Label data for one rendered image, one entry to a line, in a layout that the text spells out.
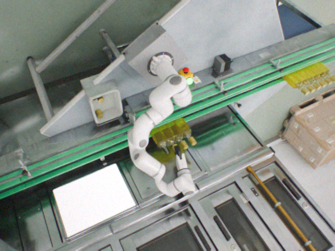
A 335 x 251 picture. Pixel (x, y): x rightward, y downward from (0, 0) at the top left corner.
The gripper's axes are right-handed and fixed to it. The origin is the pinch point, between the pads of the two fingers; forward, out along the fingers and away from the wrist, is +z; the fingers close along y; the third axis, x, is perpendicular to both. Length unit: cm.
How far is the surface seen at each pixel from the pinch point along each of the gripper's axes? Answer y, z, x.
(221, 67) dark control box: 19, 44, -41
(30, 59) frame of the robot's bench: 13, 92, 87
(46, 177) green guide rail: -2, 0, 77
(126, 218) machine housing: -12.1, -30.3, 36.4
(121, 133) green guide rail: 4.7, 17.0, 31.0
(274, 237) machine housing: -18, -57, -42
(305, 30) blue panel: 12, 79, -124
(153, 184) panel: -12.2, -12.7, 17.8
